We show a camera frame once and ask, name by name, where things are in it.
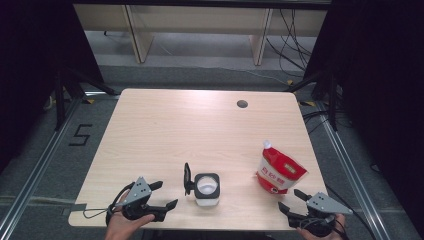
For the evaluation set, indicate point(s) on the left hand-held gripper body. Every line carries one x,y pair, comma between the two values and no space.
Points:
138,191

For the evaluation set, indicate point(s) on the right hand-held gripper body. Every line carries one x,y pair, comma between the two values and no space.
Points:
325,203

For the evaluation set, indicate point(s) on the red and white spouted pouch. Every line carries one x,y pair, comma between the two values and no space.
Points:
280,170

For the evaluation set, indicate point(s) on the glass jar with black lid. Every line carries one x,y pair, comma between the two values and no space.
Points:
206,186

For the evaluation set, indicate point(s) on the person's right hand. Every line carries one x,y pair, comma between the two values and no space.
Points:
311,236

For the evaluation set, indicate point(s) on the person's left hand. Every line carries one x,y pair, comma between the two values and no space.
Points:
120,230

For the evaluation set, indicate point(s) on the grey tape strip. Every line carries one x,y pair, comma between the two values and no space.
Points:
78,207

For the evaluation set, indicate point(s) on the yellow and black tape piece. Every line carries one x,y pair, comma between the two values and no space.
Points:
88,101
290,82
308,103

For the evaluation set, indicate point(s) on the black metal stand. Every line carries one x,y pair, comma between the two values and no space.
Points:
332,100
60,100

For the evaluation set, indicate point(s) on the dark curtain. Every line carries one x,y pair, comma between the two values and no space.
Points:
383,66
26,50

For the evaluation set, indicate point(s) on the pale wooden shelf unit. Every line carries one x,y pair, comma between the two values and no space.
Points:
200,20

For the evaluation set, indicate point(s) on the short aluminium floor rail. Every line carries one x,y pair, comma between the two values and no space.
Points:
100,94

